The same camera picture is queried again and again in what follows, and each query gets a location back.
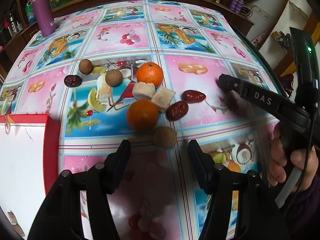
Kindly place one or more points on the red jujube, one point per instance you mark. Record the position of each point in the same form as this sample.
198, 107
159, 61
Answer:
193, 96
177, 111

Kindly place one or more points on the purple thermos bottle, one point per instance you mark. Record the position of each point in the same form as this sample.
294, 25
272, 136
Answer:
44, 16

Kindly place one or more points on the floral plastic tablecloth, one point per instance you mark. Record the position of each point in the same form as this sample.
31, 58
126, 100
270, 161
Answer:
159, 197

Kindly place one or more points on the dark jujube far left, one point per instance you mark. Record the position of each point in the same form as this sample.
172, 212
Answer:
72, 80

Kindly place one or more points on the orange tangerine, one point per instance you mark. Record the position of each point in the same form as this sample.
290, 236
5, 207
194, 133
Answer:
142, 115
150, 73

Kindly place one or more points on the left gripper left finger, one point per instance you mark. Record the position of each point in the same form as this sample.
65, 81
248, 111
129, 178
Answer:
59, 216

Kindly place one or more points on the brown longan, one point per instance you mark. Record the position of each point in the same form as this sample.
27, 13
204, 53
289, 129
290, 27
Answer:
164, 137
85, 66
113, 77

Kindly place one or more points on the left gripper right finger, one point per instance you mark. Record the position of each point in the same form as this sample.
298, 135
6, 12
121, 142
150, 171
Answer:
255, 205

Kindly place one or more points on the red white tray box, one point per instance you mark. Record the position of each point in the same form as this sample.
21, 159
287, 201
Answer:
29, 147

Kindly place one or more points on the green water bottle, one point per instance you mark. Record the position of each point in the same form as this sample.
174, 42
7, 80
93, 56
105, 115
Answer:
29, 12

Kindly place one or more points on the orange tangerine back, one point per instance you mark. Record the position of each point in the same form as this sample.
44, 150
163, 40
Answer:
150, 73

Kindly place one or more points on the person right hand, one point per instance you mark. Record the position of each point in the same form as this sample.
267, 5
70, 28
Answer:
276, 173

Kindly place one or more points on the orange tangerine front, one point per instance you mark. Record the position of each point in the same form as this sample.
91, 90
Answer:
142, 115

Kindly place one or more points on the purple spray bottles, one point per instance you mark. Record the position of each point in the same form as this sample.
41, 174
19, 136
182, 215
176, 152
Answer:
236, 6

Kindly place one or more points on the beige cake cube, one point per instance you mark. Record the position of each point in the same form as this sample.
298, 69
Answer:
162, 98
143, 91

